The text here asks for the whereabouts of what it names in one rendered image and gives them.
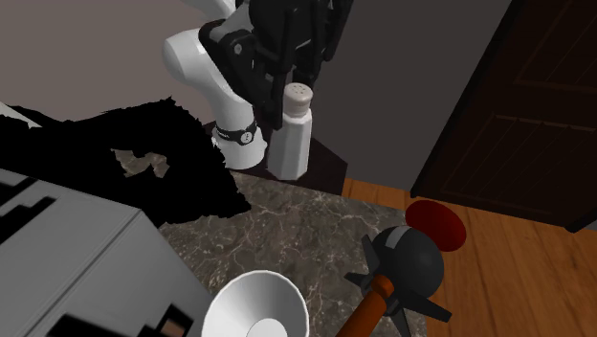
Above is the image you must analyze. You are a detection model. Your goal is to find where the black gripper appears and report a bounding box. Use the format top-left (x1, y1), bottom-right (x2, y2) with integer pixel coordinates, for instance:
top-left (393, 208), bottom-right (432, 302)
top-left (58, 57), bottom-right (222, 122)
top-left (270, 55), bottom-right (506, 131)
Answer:
top-left (199, 0), bottom-right (352, 132)

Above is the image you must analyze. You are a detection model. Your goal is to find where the white salt shaker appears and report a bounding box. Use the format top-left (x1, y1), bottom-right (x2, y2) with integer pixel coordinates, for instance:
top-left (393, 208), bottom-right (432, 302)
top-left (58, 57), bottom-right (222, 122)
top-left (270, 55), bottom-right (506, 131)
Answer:
top-left (266, 81), bottom-right (315, 182)

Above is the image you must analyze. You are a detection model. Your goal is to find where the red round disc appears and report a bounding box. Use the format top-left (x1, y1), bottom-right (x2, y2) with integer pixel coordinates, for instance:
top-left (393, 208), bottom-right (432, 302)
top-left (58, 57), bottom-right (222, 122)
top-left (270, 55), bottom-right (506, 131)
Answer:
top-left (404, 198), bottom-right (468, 254)

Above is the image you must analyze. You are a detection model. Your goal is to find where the white bowl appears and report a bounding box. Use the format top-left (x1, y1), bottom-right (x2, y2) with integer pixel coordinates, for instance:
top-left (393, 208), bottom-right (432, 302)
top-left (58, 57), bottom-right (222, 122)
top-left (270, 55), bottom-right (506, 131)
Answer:
top-left (200, 269), bottom-right (312, 337)

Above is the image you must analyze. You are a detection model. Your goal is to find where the dark brown door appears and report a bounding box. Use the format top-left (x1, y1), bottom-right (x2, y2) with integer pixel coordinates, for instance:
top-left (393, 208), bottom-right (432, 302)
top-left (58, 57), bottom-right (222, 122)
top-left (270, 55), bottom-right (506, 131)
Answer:
top-left (409, 0), bottom-right (597, 234)

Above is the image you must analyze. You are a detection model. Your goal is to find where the grey toaster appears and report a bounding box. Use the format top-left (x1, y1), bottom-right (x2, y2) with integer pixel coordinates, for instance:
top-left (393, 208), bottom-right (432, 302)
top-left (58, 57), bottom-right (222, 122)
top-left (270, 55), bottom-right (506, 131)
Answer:
top-left (0, 167), bottom-right (216, 337)

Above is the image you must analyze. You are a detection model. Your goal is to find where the black spiked ball orange handle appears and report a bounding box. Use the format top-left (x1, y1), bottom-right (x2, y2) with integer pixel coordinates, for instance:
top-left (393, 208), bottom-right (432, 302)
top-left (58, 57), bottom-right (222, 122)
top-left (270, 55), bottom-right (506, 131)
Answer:
top-left (334, 225), bottom-right (454, 337)

